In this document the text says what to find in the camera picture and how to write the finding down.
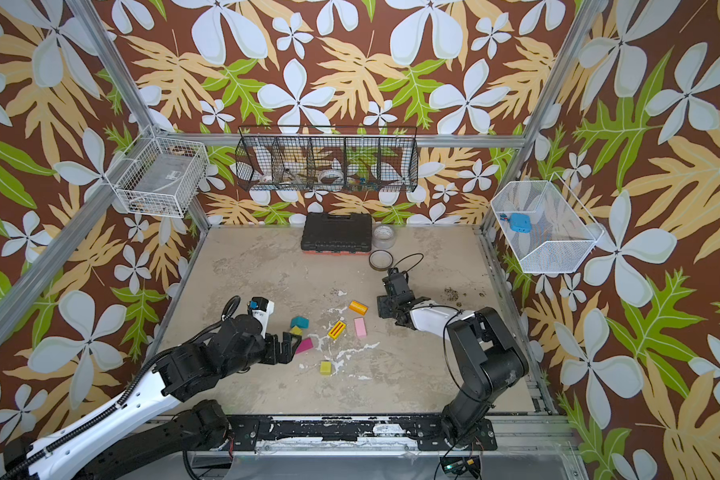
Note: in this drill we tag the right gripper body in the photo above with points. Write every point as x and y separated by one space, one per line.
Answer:
393 303

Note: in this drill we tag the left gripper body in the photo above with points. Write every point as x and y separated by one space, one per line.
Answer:
266 351

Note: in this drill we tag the pink rectangular block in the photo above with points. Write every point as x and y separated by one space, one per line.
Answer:
360 327

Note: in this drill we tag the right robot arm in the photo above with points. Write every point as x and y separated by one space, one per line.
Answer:
488 357

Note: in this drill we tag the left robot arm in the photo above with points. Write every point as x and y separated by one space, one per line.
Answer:
171 377

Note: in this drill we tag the magenta rectangular block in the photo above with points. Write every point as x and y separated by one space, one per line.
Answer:
305 345

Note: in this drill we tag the teal roof block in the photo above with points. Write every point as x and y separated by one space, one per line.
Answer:
299 322

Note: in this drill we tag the orange cylinder block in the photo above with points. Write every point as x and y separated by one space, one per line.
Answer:
358 308

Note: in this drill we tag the yellow red striped block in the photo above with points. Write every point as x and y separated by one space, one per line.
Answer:
336 330

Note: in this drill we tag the yellow green cube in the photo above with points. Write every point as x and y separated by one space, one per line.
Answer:
326 368

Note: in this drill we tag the clear glass jar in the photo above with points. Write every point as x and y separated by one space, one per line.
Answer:
383 237

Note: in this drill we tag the black plastic tool case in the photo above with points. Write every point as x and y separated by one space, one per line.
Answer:
337 233

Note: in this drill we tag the white tape roll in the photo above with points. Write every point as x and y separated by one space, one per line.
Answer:
330 177

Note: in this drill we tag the blue object in basket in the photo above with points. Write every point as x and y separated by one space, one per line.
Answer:
517 222

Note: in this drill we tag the white mesh basket right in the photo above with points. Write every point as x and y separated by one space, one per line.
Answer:
564 231

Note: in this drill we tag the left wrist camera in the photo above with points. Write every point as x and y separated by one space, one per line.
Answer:
261 309

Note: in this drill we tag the black wire basket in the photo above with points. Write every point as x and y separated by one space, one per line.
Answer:
371 158

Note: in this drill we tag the white wire basket left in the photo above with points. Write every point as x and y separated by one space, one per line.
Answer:
158 175

